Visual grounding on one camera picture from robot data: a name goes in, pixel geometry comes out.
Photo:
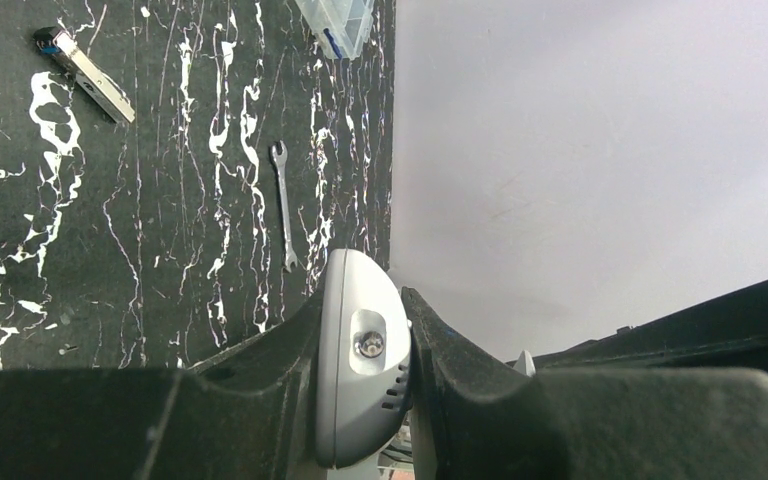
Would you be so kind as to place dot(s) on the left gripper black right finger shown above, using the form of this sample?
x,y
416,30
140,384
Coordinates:
x,y
475,417

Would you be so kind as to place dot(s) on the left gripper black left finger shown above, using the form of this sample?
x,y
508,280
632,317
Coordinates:
x,y
249,415

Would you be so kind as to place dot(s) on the white remote control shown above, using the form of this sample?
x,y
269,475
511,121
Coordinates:
x,y
363,367

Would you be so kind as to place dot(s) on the silver wrench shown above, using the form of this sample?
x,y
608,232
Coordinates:
x,y
278,152

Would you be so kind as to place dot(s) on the clear plastic screw box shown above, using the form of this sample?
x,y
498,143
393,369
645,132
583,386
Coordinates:
x,y
340,27

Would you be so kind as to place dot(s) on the silver battery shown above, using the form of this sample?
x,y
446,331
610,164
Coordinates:
x,y
58,44

